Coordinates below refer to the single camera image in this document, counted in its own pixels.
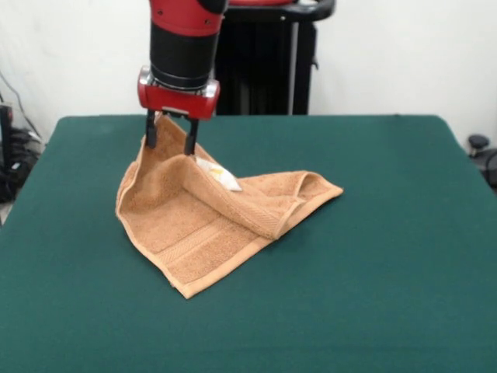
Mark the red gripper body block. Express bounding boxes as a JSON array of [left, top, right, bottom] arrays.
[[137, 66, 221, 121]]

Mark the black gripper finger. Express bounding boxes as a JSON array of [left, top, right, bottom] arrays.
[[144, 110, 161, 149], [182, 118, 200, 156]]

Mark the tan terry towel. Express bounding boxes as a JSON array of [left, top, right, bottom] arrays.
[[115, 114, 345, 300]]

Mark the black box with red light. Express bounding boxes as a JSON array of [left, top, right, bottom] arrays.
[[0, 103, 16, 174]]

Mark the dark green table cloth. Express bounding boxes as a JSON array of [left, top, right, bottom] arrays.
[[0, 114, 497, 373]]

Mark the gray stand base black knob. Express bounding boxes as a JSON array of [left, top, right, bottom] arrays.
[[467, 134, 497, 183]]

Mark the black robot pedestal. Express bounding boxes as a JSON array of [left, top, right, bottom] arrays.
[[213, 0, 337, 117]]

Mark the black cable bundle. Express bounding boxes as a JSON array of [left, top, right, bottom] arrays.
[[0, 127, 44, 204]]

